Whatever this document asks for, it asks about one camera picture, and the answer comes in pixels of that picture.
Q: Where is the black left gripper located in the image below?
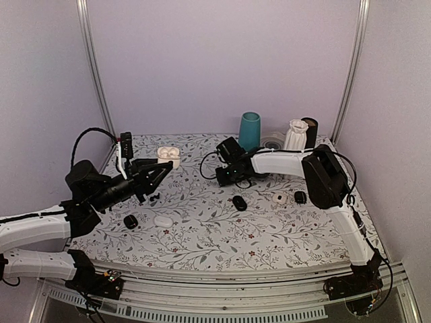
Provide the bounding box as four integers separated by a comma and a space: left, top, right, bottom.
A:
90, 158, 172, 212

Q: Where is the white earbuds case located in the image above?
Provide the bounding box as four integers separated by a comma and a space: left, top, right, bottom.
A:
272, 193, 288, 205
157, 146, 180, 169
154, 215, 173, 228

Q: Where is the black earbuds charging case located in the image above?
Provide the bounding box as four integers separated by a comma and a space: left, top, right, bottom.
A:
232, 195, 247, 211

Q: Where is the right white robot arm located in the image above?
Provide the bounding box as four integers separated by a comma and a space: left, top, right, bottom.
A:
215, 137, 380, 293

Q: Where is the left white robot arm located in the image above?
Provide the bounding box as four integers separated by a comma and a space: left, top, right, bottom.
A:
1, 159, 174, 292

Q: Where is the white closed earbuds case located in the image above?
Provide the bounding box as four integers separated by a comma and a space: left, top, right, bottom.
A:
154, 215, 173, 228

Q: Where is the white earbuds case back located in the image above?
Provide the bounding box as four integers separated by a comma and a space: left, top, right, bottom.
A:
272, 193, 288, 205

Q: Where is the small black closed case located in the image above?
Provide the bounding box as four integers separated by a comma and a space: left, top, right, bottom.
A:
123, 215, 139, 229

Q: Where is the small black case right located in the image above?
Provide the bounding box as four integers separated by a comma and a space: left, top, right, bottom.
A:
294, 191, 307, 205

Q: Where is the teal tall vase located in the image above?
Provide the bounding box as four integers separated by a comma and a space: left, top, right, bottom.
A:
238, 112, 261, 151

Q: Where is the clear glass dish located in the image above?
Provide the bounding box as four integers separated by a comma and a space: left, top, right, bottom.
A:
261, 131, 286, 149

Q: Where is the floral patterned table mat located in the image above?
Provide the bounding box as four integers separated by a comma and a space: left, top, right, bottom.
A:
71, 135, 350, 272

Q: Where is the white ribbed vase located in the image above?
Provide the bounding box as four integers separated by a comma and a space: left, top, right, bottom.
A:
284, 119, 308, 151

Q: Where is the black cylinder vase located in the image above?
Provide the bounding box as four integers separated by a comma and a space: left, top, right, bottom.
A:
301, 117, 319, 149

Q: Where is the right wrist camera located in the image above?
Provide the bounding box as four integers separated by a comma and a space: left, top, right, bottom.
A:
217, 147, 232, 164

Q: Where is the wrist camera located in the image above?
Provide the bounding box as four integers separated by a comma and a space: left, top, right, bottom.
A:
217, 147, 232, 164
116, 132, 133, 180

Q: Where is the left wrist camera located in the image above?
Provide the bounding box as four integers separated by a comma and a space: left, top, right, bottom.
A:
116, 132, 133, 180

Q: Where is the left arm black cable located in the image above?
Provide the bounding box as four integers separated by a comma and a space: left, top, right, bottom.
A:
71, 127, 119, 169

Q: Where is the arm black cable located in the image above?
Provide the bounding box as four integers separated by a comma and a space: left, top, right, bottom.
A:
71, 127, 119, 169
200, 149, 395, 300

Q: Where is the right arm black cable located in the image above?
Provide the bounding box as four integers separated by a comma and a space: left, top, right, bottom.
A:
200, 149, 395, 300

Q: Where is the front aluminium rail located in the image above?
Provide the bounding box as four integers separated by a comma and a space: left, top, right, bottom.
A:
30, 262, 423, 322

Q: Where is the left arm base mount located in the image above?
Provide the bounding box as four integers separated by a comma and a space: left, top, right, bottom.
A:
65, 250, 125, 300

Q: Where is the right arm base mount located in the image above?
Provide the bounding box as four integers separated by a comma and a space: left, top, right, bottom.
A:
323, 254, 383, 300

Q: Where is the left aluminium frame post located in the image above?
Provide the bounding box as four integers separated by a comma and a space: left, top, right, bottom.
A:
76, 0, 116, 135

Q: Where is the aluminium frame post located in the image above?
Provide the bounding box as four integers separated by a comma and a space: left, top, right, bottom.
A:
330, 0, 370, 146
76, 0, 116, 135

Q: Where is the right aluminium frame post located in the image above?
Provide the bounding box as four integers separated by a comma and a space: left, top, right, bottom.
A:
330, 0, 370, 146

